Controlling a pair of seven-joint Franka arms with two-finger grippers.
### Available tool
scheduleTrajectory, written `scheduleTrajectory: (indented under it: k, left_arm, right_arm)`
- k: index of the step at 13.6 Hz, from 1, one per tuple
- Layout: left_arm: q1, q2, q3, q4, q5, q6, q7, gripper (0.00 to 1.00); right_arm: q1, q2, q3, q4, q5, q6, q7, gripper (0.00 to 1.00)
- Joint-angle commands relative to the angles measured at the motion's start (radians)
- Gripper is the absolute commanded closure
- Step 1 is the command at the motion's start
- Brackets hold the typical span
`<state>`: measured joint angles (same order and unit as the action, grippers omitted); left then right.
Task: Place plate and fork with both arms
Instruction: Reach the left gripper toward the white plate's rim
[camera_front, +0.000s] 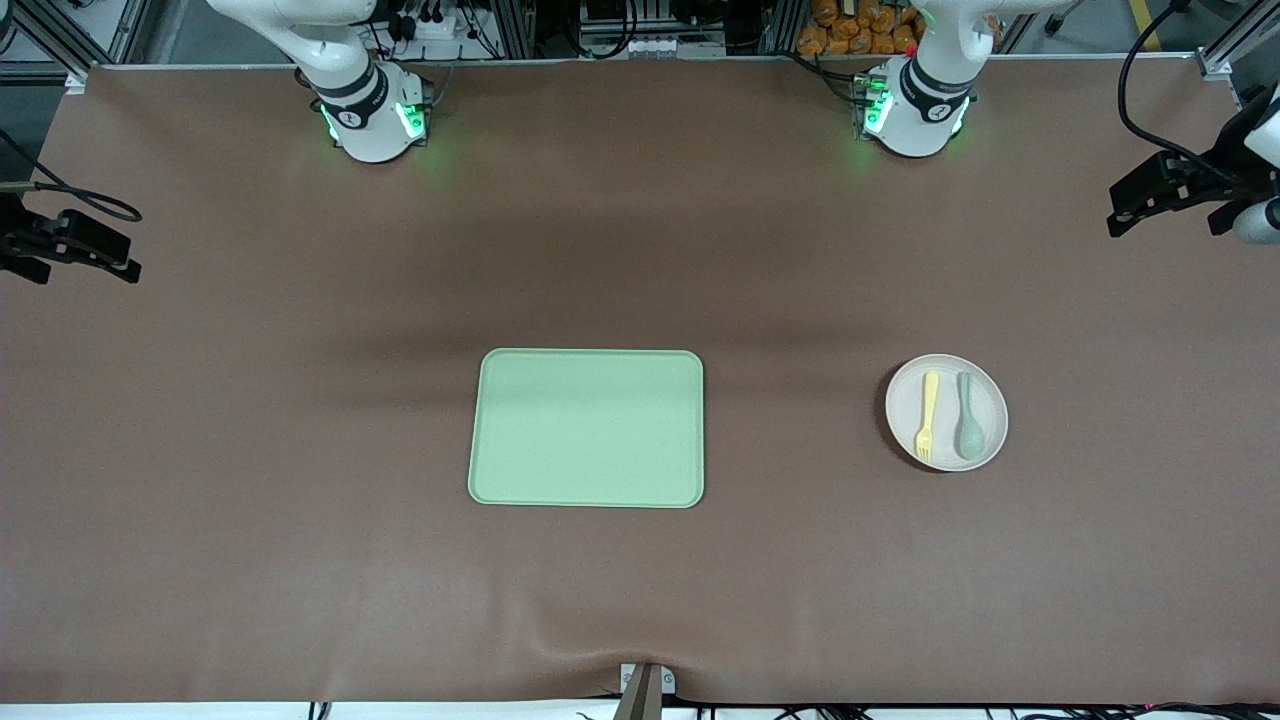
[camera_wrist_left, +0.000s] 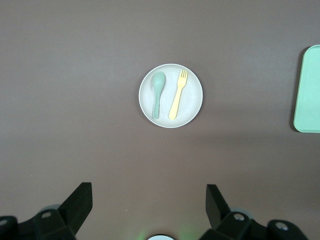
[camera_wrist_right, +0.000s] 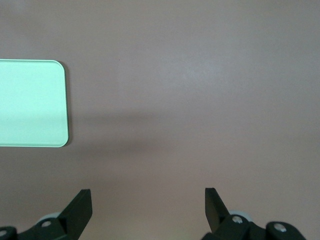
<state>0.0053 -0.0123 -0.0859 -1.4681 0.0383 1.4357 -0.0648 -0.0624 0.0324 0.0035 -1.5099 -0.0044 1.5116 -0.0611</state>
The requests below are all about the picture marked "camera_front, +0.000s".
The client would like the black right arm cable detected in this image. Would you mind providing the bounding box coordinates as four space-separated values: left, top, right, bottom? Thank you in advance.
0 128 144 224

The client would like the brown table cover sheet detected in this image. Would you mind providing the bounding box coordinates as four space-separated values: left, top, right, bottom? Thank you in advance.
0 55 1280 707

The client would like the light green rectangular tray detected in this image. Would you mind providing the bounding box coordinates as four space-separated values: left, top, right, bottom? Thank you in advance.
467 348 706 510

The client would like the yellow plastic fork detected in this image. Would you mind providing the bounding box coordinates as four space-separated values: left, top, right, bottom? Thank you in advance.
915 371 942 464

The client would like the round beige plate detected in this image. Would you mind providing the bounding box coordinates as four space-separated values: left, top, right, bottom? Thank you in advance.
884 354 1009 473

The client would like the metal mount bracket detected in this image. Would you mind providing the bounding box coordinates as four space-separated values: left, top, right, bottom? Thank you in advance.
618 661 678 720

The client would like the pile of orange items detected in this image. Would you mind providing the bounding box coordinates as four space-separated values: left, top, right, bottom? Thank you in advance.
796 0 927 57

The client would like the pale green plastic spoon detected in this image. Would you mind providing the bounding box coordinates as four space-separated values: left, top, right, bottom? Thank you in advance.
956 371 986 462

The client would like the aluminium frame post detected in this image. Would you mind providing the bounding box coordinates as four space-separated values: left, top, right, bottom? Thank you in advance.
0 0 153 93
1193 0 1280 83

